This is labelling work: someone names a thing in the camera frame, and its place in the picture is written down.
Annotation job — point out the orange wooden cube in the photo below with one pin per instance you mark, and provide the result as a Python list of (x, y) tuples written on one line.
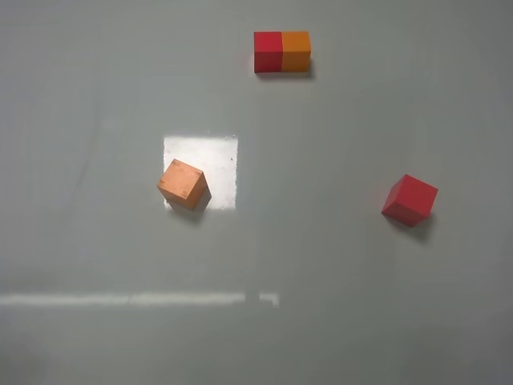
[(182, 184)]

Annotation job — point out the red wooden cube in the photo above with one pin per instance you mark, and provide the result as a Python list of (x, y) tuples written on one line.
[(410, 201)]

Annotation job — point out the orange template cube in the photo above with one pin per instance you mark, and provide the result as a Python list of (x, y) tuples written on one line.
[(296, 51)]

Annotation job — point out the red template cube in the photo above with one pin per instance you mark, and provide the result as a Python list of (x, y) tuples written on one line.
[(267, 51)]

